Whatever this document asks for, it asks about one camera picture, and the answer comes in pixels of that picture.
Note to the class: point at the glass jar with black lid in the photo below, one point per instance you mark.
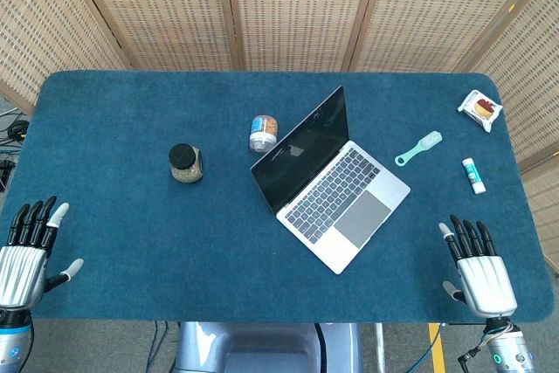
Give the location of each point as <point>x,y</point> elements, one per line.
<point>186,163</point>

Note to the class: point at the clear plastic snack jar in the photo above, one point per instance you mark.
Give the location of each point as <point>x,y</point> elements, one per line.
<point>263,133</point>

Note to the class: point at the woven bamboo folding screen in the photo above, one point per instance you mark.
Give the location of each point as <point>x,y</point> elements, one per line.
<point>279,10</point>

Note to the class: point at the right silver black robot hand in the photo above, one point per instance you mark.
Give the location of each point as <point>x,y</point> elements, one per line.
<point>482,279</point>

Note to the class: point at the yellow floor tape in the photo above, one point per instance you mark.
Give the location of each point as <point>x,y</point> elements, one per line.
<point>436,347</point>

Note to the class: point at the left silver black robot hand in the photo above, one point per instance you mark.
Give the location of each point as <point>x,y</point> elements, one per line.
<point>22,266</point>

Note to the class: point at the mint green brush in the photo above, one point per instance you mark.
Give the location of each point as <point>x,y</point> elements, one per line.
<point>419,148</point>

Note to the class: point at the blue table mat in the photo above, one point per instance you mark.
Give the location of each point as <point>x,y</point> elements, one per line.
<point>262,216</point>

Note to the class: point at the white packaged snack cake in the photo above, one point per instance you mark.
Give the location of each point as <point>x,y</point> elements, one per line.
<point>480,110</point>

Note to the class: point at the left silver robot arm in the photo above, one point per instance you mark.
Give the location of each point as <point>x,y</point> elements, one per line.
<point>12,342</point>

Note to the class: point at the silver laptop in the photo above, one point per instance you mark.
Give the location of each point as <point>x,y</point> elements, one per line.
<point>332,181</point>

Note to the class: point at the white green glue stick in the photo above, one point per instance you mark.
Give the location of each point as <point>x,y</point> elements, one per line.
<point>473,175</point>

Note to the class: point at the silver robot torso base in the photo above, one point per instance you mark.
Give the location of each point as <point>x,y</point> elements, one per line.
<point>266,347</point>

